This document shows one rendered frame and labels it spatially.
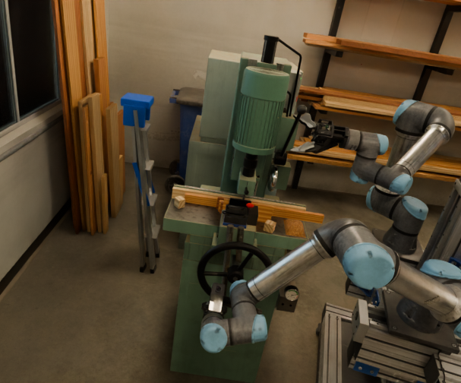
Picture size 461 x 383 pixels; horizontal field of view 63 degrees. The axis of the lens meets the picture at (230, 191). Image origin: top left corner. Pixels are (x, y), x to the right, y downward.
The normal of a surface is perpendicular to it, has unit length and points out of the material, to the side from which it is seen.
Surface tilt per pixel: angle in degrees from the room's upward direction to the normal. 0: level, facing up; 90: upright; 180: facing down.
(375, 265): 87
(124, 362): 0
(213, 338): 61
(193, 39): 90
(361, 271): 87
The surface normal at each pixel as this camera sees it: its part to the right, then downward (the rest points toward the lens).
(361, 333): -0.25, 0.40
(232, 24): 0.00, 0.44
